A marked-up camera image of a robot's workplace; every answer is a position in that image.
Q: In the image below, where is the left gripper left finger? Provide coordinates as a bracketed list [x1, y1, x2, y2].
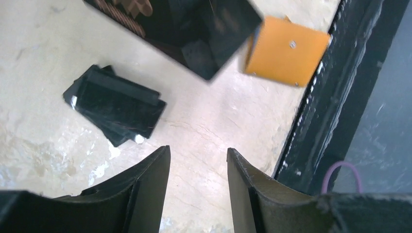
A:
[0, 146, 171, 233]

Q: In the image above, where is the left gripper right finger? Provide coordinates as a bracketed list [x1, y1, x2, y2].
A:
[227, 148, 412, 233]

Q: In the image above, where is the black credit card stack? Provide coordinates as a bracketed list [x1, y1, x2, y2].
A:
[63, 65, 167, 147]

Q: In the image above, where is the orange leather card holder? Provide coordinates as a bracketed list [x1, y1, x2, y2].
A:
[244, 16, 331, 87]

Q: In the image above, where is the white credit card stack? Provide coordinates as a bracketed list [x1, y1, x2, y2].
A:
[86, 0, 262, 81]

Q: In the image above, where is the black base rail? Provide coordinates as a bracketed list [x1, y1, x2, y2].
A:
[274, 0, 412, 195]

